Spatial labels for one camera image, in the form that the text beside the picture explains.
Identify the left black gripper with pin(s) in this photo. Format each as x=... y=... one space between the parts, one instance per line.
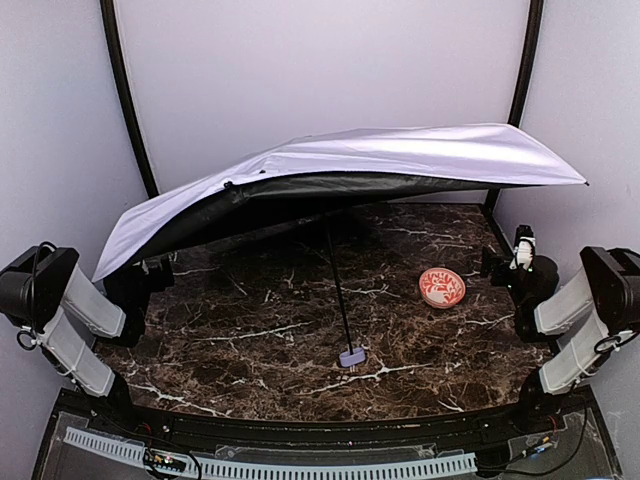
x=163 y=273

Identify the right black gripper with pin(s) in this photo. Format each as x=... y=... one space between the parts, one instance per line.
x=488 y=263

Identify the lavender folding umbrella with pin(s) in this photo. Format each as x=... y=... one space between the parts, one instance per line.
x=313 y=175

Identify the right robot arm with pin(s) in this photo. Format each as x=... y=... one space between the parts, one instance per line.
x=594 y=314

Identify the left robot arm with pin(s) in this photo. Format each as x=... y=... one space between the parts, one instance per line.
x=44 y=292

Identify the red patterned ceramic bowl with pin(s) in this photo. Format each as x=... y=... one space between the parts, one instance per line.
x=441 y=288

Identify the small circuit board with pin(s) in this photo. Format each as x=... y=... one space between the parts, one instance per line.
x=163 y=462

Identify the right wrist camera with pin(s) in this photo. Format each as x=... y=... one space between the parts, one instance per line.
x=524 y=248

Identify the black front rail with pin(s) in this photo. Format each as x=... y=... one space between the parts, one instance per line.
x=206 y=432

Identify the grey slotted cable duct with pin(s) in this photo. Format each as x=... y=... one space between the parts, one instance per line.
x=274 y=465

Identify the right black frame post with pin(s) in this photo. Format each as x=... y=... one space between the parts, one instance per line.
x=530 y=44

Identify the black frame post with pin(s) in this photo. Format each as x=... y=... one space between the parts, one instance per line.
x=530 y=44
x=119 y=71

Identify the left black frame post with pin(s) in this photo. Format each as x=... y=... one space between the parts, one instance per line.
x=119 y=71

